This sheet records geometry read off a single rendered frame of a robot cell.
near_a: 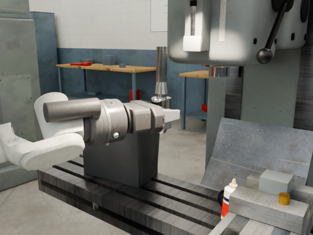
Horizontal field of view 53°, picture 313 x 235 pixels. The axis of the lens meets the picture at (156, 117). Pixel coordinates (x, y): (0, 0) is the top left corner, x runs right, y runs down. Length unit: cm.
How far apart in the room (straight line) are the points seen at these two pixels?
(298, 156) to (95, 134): 69
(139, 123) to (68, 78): 749
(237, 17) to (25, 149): 45
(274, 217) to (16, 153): 50
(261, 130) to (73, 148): 72
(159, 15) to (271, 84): 508
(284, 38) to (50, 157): 57
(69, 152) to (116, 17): 627
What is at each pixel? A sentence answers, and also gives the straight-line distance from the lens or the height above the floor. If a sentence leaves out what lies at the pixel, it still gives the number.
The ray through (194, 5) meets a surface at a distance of 64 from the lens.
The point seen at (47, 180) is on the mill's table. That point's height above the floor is 90.
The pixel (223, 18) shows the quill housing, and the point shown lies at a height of 140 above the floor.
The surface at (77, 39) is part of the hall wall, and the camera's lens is 773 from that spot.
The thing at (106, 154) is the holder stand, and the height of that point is 101.
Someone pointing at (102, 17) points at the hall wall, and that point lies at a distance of 710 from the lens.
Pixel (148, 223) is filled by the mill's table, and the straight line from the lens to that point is 85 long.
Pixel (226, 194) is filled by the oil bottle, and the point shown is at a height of 100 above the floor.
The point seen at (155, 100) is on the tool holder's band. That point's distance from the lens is 69.
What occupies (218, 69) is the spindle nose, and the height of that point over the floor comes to 130.
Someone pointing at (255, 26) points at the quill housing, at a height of 139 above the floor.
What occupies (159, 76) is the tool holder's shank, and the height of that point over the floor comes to 129.
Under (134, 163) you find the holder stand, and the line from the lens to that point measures 94.
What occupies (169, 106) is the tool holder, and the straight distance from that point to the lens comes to 69.
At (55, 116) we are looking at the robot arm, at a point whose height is 124.
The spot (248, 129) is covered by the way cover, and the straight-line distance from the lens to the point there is 113.
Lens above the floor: 136
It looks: 14 degrees down
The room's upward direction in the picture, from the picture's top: straight up
